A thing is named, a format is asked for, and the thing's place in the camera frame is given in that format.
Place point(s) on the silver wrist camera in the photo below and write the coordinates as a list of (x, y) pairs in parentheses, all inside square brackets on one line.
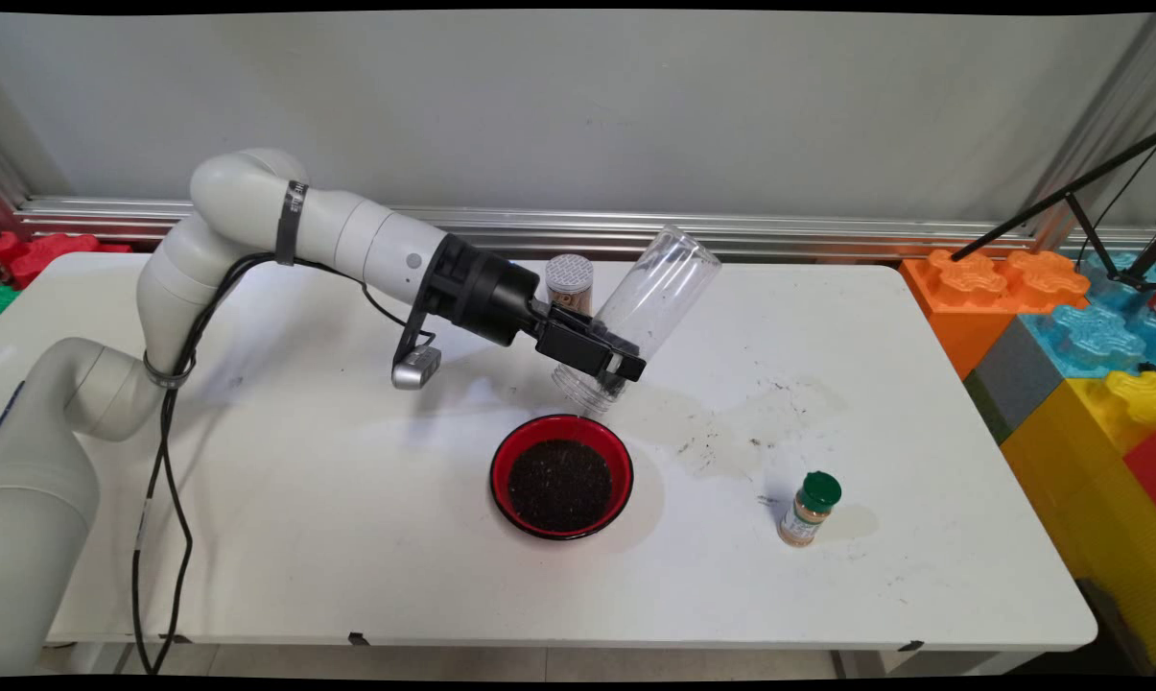
[(414, 368)]

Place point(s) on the aluminium wall rail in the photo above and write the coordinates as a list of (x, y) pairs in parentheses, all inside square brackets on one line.
[(827, 230)]

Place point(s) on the tall clear plastic jar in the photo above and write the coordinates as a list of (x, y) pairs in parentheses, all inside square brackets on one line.
[(673, 278)]

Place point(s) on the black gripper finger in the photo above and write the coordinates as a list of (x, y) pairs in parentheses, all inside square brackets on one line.
[(592, 353), (592, 326)]

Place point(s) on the black tripod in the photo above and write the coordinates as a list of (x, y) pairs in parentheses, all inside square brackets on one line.
[(1067, 191)]

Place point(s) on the jar with white patterned lid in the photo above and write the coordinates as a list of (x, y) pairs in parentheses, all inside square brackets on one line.
[(570, 274)]

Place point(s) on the spice bottle with green cap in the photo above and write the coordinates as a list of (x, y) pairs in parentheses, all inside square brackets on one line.
[(808, 513)]

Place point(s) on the giant red toy brick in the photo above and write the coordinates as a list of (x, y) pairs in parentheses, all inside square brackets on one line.
[(1148, 470), (50, 251)]

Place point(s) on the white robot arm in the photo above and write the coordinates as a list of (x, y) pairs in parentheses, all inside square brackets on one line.
[(242, 192)]

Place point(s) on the giant orange toy brick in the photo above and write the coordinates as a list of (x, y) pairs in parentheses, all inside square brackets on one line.
[(966, 278)]

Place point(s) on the giant light blue toy brick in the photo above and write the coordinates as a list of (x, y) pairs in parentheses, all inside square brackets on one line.
[(1120, 274), (1081, 336)]

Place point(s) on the giant yellow studded toy brick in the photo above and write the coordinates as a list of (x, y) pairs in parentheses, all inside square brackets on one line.
[(1134, 393)]

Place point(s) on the giant green toy brick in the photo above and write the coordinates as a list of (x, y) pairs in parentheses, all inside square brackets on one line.
[(4, 299)]

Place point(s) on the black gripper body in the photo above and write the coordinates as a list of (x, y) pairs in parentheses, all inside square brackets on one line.
[(486, 288)]

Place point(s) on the loose black seeds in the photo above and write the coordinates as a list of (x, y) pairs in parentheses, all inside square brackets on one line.
[(560, 485)]

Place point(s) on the red bowl with black rim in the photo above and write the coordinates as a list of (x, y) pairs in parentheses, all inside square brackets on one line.
[(506, 470)]

